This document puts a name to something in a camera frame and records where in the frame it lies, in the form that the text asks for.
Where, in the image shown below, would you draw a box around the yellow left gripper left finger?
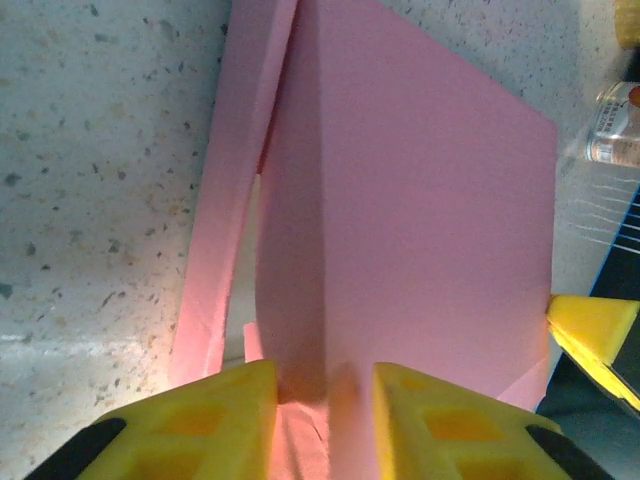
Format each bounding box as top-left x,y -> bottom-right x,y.
27,359 -> 279,480

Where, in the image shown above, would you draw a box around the pink paper box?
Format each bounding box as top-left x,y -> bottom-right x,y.
169,0 -> 560,480

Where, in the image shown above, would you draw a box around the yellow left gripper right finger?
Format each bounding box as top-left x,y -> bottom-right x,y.
372,362 -> 616,480

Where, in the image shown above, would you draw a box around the blue table edge strip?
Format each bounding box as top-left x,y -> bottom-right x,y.
587,182 -> 640,301

